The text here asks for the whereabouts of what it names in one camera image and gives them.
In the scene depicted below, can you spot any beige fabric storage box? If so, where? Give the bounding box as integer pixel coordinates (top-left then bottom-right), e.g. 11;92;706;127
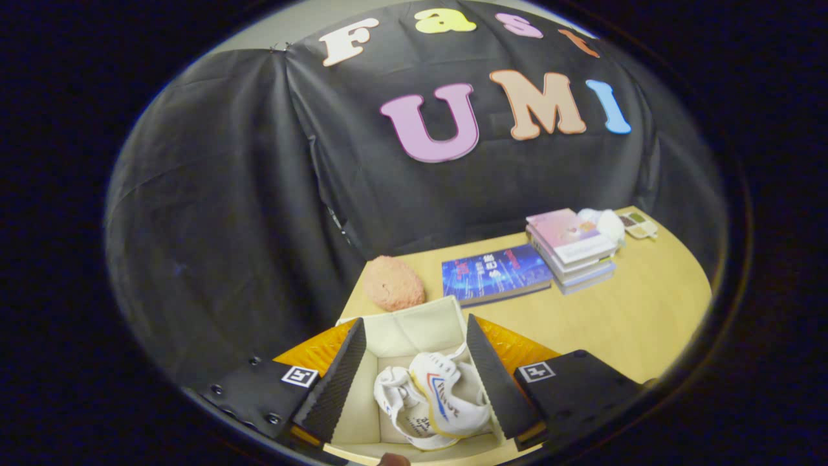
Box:
321;296;538;466

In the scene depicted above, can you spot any pink cover book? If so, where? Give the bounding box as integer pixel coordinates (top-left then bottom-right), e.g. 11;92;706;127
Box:
525;208;617;265

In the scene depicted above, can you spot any black backdrop cloth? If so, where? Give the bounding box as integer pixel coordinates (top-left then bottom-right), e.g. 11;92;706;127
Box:
103;0;725;389

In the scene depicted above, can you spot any small compartment tray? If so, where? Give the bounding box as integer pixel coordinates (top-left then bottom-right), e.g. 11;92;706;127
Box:
618;211;659;240

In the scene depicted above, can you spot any orange plush toy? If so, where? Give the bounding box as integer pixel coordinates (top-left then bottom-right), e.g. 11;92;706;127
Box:
362;256;426;313

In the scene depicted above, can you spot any blue cover book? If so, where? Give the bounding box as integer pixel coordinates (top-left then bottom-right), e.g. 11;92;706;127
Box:
442;244;555;308

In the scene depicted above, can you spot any white plush toy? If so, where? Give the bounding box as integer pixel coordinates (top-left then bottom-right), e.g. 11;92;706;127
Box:
578;207;627;248

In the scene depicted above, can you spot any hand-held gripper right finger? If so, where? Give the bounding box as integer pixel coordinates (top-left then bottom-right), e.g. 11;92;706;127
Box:
466;314;648;452

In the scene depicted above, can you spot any white-edged book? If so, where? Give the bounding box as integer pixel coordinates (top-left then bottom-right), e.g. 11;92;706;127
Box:
527;230;617;282

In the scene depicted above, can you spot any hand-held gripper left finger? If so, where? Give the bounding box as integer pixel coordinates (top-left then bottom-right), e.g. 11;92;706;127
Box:
199;317;367;447

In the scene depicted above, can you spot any pale blue-edged book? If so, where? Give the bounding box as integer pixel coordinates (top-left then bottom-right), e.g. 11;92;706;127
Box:
553;259;616;296

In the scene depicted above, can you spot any white canvas shoe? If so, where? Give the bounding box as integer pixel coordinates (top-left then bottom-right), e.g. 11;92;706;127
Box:
373;366;453;450
409;343;492;439

